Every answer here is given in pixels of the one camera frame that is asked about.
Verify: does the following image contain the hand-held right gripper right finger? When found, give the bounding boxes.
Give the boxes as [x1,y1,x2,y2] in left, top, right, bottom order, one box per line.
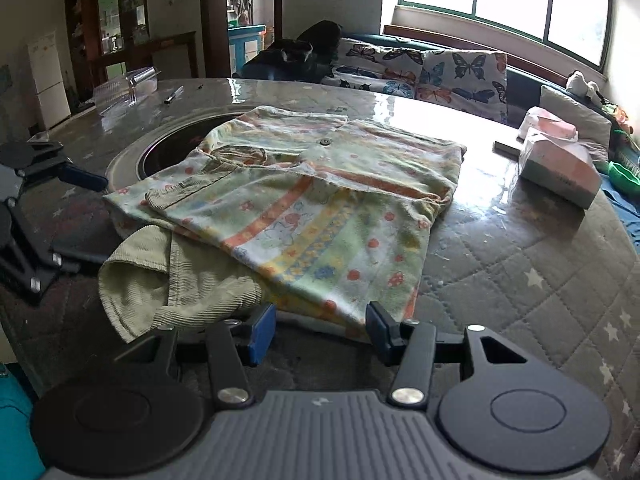
[366,301,531,409]

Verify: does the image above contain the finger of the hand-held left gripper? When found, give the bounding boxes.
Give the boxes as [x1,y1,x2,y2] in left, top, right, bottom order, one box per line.
[22,141,108,192]
[0,199,108,306]

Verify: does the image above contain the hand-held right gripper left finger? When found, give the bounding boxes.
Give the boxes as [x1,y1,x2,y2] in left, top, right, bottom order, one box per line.
[114,302,277,409]

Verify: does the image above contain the patterned fleece jacket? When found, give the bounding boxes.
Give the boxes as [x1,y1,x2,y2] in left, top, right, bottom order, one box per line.
[97,105,468,343]

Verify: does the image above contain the round black induction cooktop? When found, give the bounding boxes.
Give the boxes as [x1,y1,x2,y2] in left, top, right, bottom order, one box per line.
[106,110,251,192]

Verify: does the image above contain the white refrigerator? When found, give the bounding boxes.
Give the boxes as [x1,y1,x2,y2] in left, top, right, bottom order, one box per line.
[27,30,72,131]

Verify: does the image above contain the clear plastic container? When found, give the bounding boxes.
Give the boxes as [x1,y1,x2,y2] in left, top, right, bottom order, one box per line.
[94,66,161,116]

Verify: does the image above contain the wooden display cabinet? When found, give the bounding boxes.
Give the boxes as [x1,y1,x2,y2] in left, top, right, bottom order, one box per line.
[65,0,151,106]

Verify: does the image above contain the grey quilted star tablecloth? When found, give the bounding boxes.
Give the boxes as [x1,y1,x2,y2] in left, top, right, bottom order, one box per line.
[0,77,640,480]

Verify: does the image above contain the teal cloth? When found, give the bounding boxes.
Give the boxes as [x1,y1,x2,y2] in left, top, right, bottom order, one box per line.
[0,365,46,480]

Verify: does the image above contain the blue cabinet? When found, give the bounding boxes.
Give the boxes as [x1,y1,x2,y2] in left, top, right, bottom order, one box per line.
[227,24,267,76]

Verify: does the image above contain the large tissue pack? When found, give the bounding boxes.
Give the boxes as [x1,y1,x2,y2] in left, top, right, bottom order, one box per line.
[518,127,603,209]

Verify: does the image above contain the dark clothing pile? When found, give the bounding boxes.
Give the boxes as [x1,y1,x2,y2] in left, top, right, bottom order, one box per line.
[242,20,346,83]

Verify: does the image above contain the butterfly print pillow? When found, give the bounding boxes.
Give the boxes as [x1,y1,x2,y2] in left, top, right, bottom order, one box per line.
[334,40,426,86]
[320,72,417,100]
[419,50,509,123]

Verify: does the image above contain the small tissue pack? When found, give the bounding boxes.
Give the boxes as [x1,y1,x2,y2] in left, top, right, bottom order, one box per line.
[517,106,579,142]

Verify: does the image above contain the green bowl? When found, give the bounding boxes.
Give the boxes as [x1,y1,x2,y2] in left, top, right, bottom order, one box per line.
[607,160,640,186]

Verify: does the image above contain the grey pillow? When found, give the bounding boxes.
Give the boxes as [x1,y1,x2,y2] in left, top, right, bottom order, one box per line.
[537,84,613,161]

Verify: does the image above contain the white plush toy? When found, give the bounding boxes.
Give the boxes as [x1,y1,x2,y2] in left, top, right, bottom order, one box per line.
[566,71,606,106]

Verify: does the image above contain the small stuffed animal toys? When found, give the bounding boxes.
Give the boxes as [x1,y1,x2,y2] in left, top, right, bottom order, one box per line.
[602,102,635,135]

